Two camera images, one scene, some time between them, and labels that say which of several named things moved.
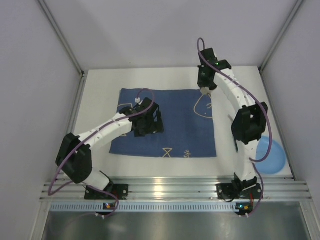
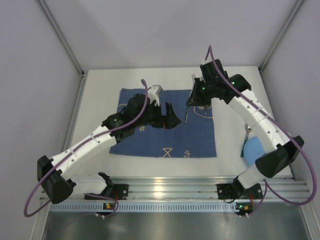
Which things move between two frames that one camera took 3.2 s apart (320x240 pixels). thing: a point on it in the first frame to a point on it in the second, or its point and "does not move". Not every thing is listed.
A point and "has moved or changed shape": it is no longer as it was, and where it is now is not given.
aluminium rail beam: (181, 189) does not move
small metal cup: (206, 90) has moved or changed shape
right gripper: (205, 83) to (196, 93)
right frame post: (280, 34) does not move
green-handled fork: (235, 140) to (193, 77)
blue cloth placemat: (188, 124) does not move
